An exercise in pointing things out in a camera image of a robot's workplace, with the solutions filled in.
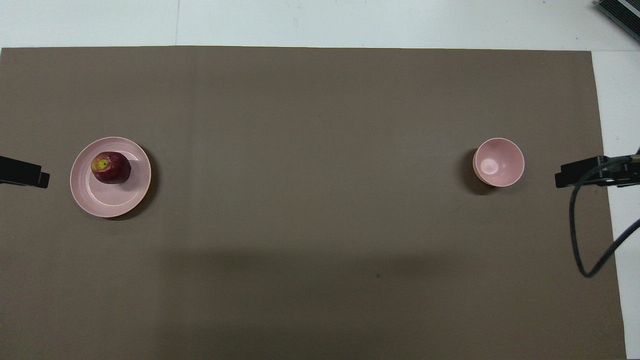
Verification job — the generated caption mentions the red apple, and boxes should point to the red apple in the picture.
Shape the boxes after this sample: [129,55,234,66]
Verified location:
[90,151,132,185]

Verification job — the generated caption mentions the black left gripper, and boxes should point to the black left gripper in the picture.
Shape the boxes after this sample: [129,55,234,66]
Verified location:
[0,156,51,189]

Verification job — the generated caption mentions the grey ribbed device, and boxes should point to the grey ribbed device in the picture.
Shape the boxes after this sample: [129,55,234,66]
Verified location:
[594,0,640,30]

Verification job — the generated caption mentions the brown table mat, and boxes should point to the brown table mat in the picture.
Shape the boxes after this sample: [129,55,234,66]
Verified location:
[0,46,627,360]

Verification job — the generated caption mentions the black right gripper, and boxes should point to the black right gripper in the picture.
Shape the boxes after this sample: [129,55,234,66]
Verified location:
[555,155,640,189]

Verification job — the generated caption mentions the pink bowl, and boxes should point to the pink bowl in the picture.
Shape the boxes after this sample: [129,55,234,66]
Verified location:
[472,137,525,188]

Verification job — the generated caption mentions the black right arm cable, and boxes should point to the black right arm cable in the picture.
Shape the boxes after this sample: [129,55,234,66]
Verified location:
[570,148,640,279]

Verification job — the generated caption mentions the pink plate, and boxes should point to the pink plate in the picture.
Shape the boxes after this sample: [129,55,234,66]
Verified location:
[70,136,152,219]

